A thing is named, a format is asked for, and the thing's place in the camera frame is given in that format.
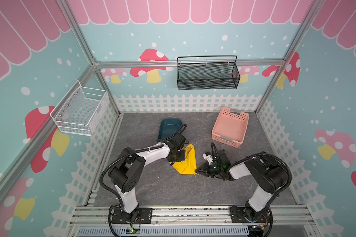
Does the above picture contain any pink perforated plastic basket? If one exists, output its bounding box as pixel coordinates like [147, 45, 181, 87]
[212, 107, 249, 148]

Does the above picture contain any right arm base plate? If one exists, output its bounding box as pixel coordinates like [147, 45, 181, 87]
[229, 205, 272, 224]

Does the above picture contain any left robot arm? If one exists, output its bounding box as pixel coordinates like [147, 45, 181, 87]
[99, 132, 187, 223]

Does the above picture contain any yellow paper napkin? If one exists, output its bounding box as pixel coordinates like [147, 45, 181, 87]
[173, 144, 197, 175]

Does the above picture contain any aluminium front rail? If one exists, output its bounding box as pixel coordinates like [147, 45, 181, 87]
[68, 205, 315, 226]

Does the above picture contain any white slotted cable duct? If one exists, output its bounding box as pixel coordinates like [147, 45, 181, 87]
[77, 226, 250, 237]

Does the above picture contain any dark teal plastic tub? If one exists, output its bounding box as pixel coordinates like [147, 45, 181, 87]
[158, 118, 183, 139]

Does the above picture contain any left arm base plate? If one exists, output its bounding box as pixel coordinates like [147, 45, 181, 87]
[110, 207, 153, 224]

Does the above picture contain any white wire mesh basket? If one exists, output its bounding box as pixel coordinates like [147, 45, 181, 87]
[50, 81, 110, 136]

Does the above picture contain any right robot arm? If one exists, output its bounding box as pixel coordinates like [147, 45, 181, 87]
[195, 150, 292, 223]

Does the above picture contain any black wire mesh basket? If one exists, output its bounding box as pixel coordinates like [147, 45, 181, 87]
[177, 55, 241, 90]

